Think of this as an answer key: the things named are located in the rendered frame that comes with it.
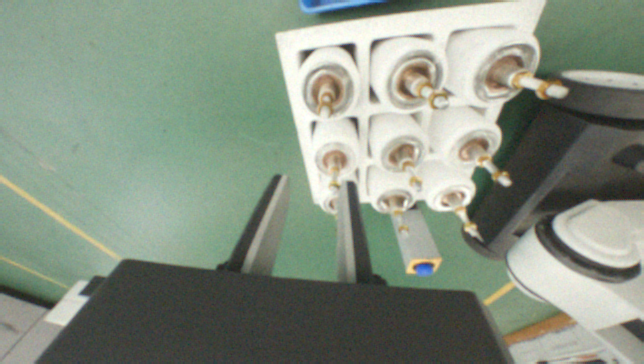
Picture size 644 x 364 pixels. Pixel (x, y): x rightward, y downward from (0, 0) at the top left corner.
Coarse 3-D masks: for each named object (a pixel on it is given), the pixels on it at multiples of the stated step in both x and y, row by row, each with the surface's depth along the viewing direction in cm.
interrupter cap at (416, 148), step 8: (400, 136) 30; (408, 136) 30; (392, 144) 31; (400, 144) 31; (408, 144) 31; (416, 144) 31; (384, 152) 32; (392, 152) 32; (416, 152) 32; (424, 152) 32; (384, 160) 33; (392, 160) 33; (416, 160) 33; (384, 168) 34; (392, 168) 34; (400, 168) 34
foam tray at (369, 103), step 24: (528, 0) 24; (336, 24) 27; (360, 24) 27; (384, 24) 27; (408, 24) 26; (432, 24) 26; (456, 24) 26; (480, 24) 26; (504, 24) 25; (528, 24) 25; (288, 48) 29; (312, 48) 38; (360, 48) 29; (288, 72) 32; (360, 72) 31; (360, 96) 33; (456, 96) 32; (312, 120) 37; (360, 120) 36; (360, 144) 40; (312, 168) 44; (360, 168) 44; (312, 192) 50; (360, 192) 49
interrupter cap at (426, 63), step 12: (408, 60) 23; (420, 60) 23; (432, 60) 23; (396, 72) 24; (408, 72) 24; (420, 72) 24; (432, 72) 24; (396, 84) 25; (432, 84) 25; (396, 96) 26; (408, 96) 26; (408, 108) 27
